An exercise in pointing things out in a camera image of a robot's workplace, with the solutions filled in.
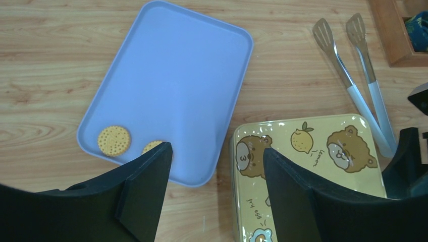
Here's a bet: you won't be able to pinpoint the lavender plastic tray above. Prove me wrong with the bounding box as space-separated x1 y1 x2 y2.
76 1 254 188

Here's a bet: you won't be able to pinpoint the round yellow cookie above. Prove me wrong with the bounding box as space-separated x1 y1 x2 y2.
97 126 131 157
142 140 162 154

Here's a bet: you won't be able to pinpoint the dark rolled sock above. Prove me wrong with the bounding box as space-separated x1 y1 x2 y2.
404 11 427 52

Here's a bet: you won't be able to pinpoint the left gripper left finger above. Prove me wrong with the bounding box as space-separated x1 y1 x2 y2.
1 142 173 241

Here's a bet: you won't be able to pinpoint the wooden compartment organizer box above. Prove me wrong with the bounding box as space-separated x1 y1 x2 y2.
368 0 427 68

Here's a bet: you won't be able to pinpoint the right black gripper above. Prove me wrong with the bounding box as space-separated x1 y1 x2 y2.
382 83 428 199

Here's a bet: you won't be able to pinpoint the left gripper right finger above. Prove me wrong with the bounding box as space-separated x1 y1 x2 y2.
263 148 427 241

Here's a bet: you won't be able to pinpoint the metal kitchen tongs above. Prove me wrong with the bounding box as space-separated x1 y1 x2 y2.
312 13 399 159

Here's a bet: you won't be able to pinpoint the silver square tin lid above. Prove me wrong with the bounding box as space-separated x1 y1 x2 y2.
229 114 386 241

